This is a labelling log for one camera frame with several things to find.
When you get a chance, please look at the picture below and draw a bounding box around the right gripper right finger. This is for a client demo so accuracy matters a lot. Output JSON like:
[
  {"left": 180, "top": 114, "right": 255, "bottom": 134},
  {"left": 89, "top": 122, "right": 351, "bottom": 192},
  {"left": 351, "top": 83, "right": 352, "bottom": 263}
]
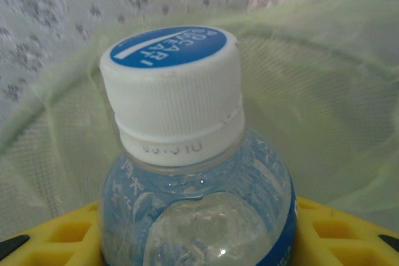
[{"left": 291, "top": 196, "right": 399, "bottom": 266}]

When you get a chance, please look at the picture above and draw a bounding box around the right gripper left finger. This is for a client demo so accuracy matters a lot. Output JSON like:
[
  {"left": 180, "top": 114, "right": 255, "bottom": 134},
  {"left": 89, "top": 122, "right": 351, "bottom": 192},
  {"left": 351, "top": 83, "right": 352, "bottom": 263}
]
[{"left": 0, "top": 200, "right": 105, "bottom": 266}]

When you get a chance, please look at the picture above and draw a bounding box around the blue labelled clear plastic bottle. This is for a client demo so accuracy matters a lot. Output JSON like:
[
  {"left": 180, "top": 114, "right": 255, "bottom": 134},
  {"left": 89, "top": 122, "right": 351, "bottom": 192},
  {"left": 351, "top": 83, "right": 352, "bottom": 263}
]
[{"left": 99, "top": 25, "right": 299, "bottom": 266}]

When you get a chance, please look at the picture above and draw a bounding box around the green mesh bin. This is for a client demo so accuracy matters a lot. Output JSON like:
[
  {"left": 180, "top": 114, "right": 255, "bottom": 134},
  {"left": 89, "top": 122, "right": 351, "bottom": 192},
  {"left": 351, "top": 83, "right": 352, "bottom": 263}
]
[{"left": 0, "top": 0, "right": 399, "bottom": 239}]

